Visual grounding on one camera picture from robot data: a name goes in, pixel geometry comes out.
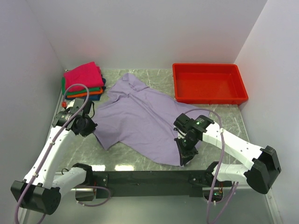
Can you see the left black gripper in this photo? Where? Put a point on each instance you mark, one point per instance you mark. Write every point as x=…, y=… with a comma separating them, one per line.
x=90, y=129

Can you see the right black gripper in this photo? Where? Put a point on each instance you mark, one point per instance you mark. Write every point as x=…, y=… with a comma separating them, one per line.
x=186, y=155

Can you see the lavender t shirt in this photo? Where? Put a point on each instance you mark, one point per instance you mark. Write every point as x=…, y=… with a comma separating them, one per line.
x=141, y=118

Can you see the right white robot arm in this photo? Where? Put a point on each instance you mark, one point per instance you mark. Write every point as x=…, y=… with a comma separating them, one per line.
x=258, y=167

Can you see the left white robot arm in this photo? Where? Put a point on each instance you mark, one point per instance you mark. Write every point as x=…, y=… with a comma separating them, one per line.
x=40, y=190

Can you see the black base beam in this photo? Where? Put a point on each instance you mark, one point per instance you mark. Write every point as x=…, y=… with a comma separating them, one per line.
x=152, y=183

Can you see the folded navy blue t shirt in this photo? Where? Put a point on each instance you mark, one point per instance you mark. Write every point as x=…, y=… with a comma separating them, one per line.
x=93, y=97

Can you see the folded orange t shirt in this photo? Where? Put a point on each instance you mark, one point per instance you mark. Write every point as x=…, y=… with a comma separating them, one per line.
x=85, y=94

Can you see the folded green t shirt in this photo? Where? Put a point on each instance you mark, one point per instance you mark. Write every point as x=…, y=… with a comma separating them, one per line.
x=77, y=92

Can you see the folded pink t shirt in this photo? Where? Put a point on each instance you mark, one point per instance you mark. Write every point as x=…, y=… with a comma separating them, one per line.
x=88, y=74

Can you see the red plastic tray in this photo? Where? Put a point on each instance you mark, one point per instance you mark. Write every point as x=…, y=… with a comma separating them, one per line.
x=208, y=83

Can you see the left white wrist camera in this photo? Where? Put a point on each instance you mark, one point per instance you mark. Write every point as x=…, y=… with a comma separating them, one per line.
x=71, y=106

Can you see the aluminium rail frame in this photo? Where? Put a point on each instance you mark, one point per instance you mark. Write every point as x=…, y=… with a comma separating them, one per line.
x=41, y=190

